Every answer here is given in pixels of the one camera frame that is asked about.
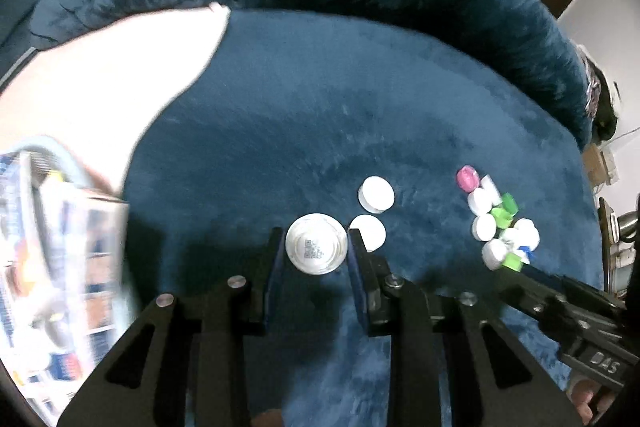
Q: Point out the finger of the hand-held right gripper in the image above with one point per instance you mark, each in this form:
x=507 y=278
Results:
x=535 y=304
x=545 y=281

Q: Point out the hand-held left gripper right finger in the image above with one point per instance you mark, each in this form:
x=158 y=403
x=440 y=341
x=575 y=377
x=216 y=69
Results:
x=361 y=302

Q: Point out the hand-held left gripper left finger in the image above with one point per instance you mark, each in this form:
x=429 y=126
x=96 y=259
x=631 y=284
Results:
x=274 y=292

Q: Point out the white printed jar lid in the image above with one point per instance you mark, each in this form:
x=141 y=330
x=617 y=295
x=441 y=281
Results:
x=316 y=244

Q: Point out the pile of small bottle caps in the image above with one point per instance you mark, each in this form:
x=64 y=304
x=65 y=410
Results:
x=482 y=227

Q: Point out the grey mesh wastebasket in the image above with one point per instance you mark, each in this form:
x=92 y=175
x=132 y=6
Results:
x=60 y=157

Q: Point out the person's right hand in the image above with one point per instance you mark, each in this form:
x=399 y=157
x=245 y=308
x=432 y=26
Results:
x=592 y=399

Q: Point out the person's left hand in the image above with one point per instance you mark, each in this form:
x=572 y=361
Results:
x=267 y=419

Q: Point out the large white jar lid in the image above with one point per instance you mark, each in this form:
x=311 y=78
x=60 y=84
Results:
x=370 y=232
x=376 y=194

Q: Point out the grey metal stand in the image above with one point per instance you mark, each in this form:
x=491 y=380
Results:
x=625 y=222

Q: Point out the cardboard box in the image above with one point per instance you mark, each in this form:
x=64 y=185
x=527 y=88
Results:
x=597 y=164

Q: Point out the dark cloth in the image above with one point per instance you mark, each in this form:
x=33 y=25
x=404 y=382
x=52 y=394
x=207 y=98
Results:
x=605 y=112

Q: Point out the dark blue fuzzy bedsheet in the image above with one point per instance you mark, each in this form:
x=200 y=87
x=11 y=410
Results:
x=300 y=107

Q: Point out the pile of blue white cartons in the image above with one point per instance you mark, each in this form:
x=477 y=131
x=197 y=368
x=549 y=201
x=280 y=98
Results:
x=65 y=257

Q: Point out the pink towel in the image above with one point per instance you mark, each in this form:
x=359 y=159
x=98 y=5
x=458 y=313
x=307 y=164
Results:
x=100 y=82

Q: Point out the dark blue piped pillow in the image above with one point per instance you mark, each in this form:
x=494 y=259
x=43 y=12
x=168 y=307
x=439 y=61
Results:
x=25 y=7

